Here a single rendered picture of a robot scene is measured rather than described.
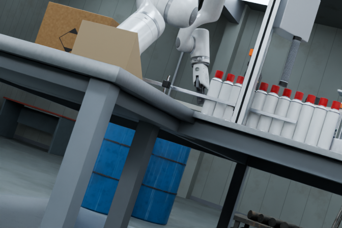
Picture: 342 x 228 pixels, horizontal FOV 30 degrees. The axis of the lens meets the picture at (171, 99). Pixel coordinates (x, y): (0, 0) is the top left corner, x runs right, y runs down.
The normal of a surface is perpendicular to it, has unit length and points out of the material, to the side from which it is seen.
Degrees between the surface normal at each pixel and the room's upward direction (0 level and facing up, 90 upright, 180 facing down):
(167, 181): 90
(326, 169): 90
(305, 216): 90
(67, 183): 90
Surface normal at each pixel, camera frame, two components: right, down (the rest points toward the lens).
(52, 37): -0.26, -0.18
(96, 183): 0.02, -0.08
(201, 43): 0.33, -0.19
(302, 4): 0.53, 0.10
